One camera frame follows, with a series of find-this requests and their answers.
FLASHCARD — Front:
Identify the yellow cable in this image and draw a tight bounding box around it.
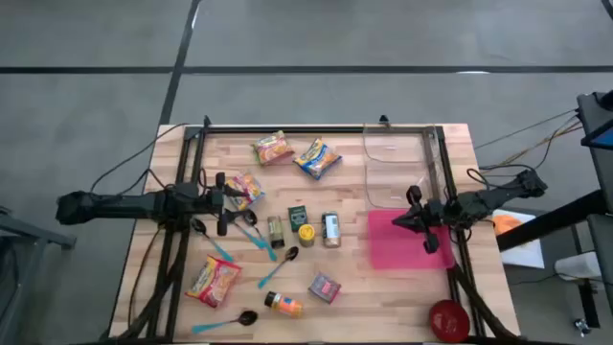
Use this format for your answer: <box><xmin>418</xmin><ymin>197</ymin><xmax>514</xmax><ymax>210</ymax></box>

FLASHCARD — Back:
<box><xmin>507</xmin><ymin>119</ymin><xmax>583</xmax><ymax>167</ymax></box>

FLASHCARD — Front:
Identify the patterned paprika tin red lid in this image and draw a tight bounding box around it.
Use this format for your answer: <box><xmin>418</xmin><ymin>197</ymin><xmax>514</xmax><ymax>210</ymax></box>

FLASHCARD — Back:
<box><xmin>307</xmin><ymin>271</ymin><xmax>343</xmax><ymax>305</ymax></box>

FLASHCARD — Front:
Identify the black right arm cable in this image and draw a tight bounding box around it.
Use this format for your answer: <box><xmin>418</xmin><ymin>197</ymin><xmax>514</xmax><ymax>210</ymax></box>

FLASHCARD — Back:
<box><xmin>466</xmin><ymin>164</ymin><xmax>540</xmax><ymax>193</ymax></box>

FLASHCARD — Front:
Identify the yellow lid jar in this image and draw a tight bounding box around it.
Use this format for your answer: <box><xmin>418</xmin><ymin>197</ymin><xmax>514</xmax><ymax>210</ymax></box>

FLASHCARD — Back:
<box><xmin>297</xmin><ymin>223</ymin><xmax>317</xmax><ymax>248</ymax></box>

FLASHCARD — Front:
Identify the black spoon teal handle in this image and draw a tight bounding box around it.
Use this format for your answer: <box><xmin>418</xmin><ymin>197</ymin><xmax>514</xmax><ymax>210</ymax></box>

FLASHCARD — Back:
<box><xmin>191</xmin><ymin>310</ymin><xmax>260</xmax><ymax>335</ymax></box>
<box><xmin>257</xmin><ymin>245</ymin><xmax>301</xmax><ymax>290</ymax></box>
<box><xmin>242</xmin><ymin>209</ymin><xmax>279</xmax><ymax>263</ymax></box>
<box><xmin>190</xmin><ymin>218</ymin><xmax>235</xmax><ymax>264</ymax></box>
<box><xmin>233</xmin><ymin>220</ymin><xmax>268</xmax><ymax>250</ymax></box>

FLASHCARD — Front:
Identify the black monitor stand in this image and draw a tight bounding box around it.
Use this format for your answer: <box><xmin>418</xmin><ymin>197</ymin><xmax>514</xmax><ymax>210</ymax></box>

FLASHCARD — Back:
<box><xmin>576</xmin><ymin>89</ymin><xmax>613</xmax><ymax>215</ymax></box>

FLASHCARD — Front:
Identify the pink green ramen packet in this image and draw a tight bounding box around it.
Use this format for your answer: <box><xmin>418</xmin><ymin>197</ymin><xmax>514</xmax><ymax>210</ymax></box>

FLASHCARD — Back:
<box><xmin>252</xmin><ymin>129</ymin><xmax>295</xmax><ymax>167</ymax></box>

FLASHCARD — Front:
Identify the black beam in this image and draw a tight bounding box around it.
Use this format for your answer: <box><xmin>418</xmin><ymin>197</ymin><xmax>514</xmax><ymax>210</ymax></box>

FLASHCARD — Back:
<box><xmin>495</xmin><ymin>189</ymin><xmax>609</xmax><ymax>253</ymax></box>

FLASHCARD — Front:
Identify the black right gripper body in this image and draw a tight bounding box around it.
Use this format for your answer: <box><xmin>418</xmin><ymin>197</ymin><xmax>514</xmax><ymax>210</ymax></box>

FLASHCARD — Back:
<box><xmin>405</xmin><ymin>184</ymin><xmax>449</xmax><ymax>256</ymax></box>

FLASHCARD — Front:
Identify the pink plastic bin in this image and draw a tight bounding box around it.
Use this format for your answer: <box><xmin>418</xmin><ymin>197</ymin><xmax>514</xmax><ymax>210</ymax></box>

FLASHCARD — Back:
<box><xmin>367</xmin><ymin>208</ymin><xmax>456</xmax><ymax>271</ymax></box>

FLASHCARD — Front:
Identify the black post with caster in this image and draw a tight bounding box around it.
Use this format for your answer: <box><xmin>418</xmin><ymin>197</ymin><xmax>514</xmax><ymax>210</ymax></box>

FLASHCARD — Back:
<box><xmin>573</xmin><ymin>277</ymin><xmax>602</xmax><ymax>338</ymax></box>

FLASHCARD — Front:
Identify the dark green tin box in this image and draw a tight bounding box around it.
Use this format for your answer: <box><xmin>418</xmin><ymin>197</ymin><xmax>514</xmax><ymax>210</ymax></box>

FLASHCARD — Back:
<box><xmin>287</xmin><ymin>204</ymin><xmax>308</xmax><ymax>233</ymax></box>

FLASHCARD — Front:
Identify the spice jar white label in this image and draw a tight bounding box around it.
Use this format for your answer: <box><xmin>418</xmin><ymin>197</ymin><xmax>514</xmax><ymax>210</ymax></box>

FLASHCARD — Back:
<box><xmin>321</xmin><ymin>211</ymin><xmax>342</xmax><ymax>249</ymax></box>

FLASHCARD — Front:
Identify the grey cable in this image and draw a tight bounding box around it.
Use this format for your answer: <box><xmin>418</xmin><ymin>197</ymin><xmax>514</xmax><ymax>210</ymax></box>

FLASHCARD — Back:
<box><xmin>473</xmin><ymin>108</ymin><xmax>581</xmax><ymax>150</ymax></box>

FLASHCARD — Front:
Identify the red bowl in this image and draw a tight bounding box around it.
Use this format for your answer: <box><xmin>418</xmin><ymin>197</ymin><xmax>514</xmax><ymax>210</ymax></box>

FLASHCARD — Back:
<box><xmin>428</xmin><ymin>299</ymin><xmax>471</xmax><ymax>344</ymax></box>

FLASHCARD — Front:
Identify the white paper roll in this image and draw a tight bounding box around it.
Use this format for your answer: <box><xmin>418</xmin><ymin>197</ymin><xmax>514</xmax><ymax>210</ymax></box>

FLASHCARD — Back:
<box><xmin>554</xmin><ymin>250</ymin><xmax>602</xmax><ymax>282</ymax></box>

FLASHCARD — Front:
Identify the white paper sheet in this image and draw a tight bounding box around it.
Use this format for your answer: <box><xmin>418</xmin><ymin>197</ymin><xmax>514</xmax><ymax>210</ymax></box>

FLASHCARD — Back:
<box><xmin>491</xmin><ymin>208</ymin><xmax>546</xmax><ymax>270</ymax></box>

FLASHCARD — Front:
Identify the orange object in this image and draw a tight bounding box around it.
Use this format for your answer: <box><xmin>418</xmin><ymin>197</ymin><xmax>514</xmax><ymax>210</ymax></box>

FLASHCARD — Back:
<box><xmin>492</xmin><ymin>214</ymin><xmax>524</xmax><ymax>237</ymax></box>

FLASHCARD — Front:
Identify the long black cable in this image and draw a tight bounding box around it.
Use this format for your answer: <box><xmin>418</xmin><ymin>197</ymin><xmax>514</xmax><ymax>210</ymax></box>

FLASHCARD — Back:
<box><xmin>88</xmin><ymin>122</ymin><xmax>191</xmax><ymax>194</ymax></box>

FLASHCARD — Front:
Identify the orange spice bottle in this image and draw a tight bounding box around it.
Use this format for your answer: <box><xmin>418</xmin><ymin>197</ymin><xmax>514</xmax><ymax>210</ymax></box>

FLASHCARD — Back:
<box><xmin>263</xmin><ymin>290</ymin><xmax>305</xmax><ymax>319</ymax></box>

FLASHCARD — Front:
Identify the thin brown cable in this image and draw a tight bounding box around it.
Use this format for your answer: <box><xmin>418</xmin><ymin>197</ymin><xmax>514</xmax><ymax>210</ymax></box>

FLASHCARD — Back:
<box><xmin>126</xmin><ymin>227</ymin><xmax>162</xmax><ymax>332</ymax></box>

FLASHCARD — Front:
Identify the grey metal furniture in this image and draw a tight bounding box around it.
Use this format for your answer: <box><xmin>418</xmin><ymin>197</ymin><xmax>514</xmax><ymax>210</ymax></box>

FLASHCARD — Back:
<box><xmin>0</xmin><ymin>205</ymin><xmax>78</xmax><ymax>345</ymax></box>

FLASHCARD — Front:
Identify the green herb spice jar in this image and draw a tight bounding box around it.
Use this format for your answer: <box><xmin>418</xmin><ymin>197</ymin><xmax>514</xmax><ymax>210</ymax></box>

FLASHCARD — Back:
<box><xmin>266</xmin><ymin>215</ymin><xmax>286</xmax><ymax>250</ymax></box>

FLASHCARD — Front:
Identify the yellow ramen packet blue edge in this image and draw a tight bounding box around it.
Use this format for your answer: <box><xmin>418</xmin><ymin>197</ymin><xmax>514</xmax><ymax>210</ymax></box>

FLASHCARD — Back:
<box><xmin>224</xmin><ymin>172</ymin><xmax>266</xmax><ymax>212</ymax></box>

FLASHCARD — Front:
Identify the red yellow ramen packet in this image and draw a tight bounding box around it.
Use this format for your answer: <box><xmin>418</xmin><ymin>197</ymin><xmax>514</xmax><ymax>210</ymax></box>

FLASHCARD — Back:
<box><xmin>185</xmin><ymin>254</ymin><xmax>242</xmax><ymax>309</ymax></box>

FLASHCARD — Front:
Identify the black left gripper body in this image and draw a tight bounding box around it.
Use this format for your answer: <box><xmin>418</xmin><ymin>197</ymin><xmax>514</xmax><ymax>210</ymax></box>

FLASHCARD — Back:
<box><xmin>204</xmin><ymin>171</ymin><xmax>232</xmax><ymax>238</ymax></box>

